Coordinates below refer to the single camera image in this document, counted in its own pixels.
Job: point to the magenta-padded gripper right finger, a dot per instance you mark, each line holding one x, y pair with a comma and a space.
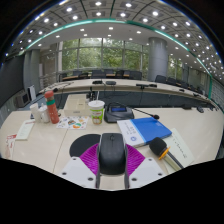
146, 171

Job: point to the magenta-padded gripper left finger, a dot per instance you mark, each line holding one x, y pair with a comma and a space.
76, 171

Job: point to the black computer mouse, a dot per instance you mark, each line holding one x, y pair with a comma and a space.
112, 155

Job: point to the black mouse pad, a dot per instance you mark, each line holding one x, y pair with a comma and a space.
81, 145

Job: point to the blue and white book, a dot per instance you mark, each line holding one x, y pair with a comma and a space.
146, 130

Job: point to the pale green booklet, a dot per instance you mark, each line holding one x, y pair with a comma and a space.
181, 146

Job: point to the colourful sticker sheet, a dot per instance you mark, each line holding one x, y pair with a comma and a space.
71, 122

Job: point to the paper cup with green print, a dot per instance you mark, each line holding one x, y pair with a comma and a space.
96, 113

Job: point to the black gooseneck microphone console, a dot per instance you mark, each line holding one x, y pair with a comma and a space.
118, 115

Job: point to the white cup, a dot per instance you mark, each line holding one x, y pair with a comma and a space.
45, 115
34, 113

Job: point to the white cardboard box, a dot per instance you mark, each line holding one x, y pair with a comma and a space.
76, 105

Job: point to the red bottle with green band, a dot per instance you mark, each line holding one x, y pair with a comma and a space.
52, 108

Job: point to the red and white leaflet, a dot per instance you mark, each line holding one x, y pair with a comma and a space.
10, 146

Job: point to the black desk microphone unit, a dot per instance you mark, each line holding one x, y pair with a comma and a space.
146, 85

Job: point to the grey monitor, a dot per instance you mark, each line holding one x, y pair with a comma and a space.
22, 99

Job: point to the row of dark office chairs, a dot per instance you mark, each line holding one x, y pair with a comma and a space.
135, 75

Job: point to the ceiling lights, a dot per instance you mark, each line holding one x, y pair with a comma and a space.
98, 3

